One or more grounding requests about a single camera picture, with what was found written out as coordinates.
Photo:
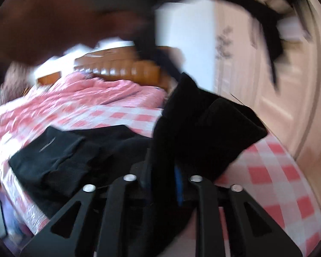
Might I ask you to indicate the pink quilt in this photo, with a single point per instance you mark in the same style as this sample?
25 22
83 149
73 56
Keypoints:
77 96

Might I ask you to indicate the pink white checked bed sheet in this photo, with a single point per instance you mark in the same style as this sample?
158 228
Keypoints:
278 187

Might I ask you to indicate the person's left forearm black sleeve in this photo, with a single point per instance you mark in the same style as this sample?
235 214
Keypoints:
56 24

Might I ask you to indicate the light wooden wardrobe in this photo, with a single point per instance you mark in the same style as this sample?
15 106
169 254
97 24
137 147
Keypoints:
283 85

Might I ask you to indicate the brown padded wooden headboard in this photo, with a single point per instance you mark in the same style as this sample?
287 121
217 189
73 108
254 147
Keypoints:
139 71

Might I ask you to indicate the black pants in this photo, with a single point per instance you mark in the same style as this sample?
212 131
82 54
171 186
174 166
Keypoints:
203 128

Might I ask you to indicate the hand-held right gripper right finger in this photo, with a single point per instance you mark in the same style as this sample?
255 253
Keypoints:
179 190

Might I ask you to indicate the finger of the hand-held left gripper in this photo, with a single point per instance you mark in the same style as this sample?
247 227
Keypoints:
171 64

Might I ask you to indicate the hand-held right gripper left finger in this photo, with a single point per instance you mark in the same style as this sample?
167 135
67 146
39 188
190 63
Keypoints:
117 206

